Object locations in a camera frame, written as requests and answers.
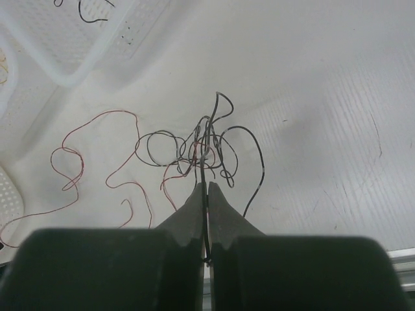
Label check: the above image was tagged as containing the middle white perforated basket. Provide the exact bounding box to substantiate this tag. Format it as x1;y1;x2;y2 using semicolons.
1;35;18;117

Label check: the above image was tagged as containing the right white perforated basket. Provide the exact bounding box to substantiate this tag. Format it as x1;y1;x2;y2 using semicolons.
1;1;169;87

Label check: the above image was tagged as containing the thin black wire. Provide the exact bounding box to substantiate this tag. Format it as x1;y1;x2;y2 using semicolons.
53;0;116;23
134;91;267;265

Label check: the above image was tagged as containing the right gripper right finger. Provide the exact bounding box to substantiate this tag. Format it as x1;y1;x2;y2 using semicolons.
208;183;409;310

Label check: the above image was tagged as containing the aluminium mounting rail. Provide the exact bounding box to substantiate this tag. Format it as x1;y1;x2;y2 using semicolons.
387;248;415;292

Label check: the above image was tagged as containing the front-left white perforated basket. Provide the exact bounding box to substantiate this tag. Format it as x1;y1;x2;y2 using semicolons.
1;167;24;262

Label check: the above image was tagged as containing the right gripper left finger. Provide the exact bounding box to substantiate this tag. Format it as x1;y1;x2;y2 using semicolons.
1;184;207;310

